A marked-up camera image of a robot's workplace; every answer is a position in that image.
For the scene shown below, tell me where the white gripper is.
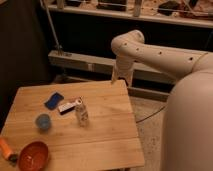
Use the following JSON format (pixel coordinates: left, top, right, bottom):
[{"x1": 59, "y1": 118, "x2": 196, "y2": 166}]
[{"x1": 111, "y1": 60, "x2": 134, "y2": 87}]

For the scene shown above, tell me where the clear plastic bottle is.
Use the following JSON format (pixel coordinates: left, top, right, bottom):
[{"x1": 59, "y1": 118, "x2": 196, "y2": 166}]
[{"x1": 75, "y1": 98, "x2": 89, "y2": 127}]

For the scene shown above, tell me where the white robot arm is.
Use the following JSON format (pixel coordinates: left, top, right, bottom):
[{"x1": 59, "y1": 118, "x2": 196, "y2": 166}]
[{"x1": 111, "y1": 30, "x2": 213, "y2": 171}]

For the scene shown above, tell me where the wooden table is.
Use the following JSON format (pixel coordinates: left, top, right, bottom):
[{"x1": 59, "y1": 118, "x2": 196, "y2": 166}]
[{"x1": 1, "y1": 80, "x2": 144, "y2": 171}]

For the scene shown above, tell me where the black and white box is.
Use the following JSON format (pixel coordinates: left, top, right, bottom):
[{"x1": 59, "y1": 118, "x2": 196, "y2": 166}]
[{"x1": 58, "y1": 102, "x2": 76, "y2": 115}]

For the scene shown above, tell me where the blue sponge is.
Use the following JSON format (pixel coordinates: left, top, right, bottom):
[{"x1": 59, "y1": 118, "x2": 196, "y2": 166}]
[{"x1": 44, "y1": 92, "x2": 64, "y2": 110}]

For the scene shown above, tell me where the upper shelf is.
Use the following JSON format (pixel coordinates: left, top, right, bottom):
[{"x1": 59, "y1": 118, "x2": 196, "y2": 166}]
[{"x1": 40, "y1": 0, "x2": 213, "y2": 29}]

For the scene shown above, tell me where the metal pole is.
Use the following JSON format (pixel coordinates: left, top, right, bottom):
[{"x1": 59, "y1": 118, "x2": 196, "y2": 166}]
[{"x1": 43, "y1": 0, "x2": 63, "y2": 55}]

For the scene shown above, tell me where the blue cup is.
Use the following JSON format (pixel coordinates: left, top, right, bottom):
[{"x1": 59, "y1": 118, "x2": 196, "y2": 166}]
[{"x1": 35, "y1": 114, "x2": 51, "y2": 130}]

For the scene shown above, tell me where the orange bowl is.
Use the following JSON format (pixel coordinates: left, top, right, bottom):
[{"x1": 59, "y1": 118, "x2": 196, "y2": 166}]
[{"x1": 18, "y1": 141, "x2": 49, "y2": 171}]

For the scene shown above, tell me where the black floor cable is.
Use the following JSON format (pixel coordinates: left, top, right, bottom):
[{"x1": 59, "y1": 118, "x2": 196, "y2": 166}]
[{"x1": 135, "y1": 104, "x2": 167, "y2": 124}]

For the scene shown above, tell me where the orange handled tool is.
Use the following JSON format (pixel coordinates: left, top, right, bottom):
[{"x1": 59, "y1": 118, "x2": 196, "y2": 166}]
[{"x1": 0, "y1": 137, "x2": 17, "y2": 163}]

